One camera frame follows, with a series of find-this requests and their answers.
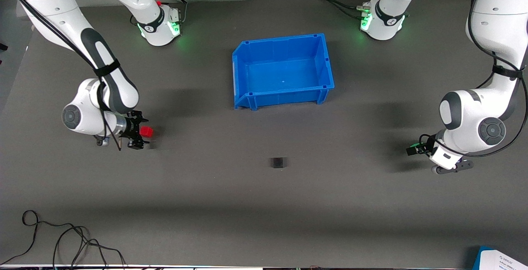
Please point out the small black cube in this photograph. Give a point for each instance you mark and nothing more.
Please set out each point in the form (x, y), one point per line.
(277, 162)

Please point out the blue plastic storage bin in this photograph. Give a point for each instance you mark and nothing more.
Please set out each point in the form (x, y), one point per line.
(284, 76)

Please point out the dark grey table mat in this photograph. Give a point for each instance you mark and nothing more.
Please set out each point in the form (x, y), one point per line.
(206, 195)

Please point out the small red cube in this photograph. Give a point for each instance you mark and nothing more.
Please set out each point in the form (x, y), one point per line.
(147, 131)

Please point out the small black bracket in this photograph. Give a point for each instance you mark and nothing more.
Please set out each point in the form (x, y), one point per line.
(3, 47)

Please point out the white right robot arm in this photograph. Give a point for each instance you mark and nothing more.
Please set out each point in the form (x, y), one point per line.
(111, 80)

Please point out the blue and white product box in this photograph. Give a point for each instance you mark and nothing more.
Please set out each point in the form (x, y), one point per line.
(505, 259)

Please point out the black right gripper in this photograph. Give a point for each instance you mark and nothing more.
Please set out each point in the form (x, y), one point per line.
(132, 127)

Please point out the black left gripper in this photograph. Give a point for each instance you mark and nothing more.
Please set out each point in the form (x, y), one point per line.
(423, 147)

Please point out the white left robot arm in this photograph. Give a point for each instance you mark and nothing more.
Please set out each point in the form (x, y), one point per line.
(466, 113)

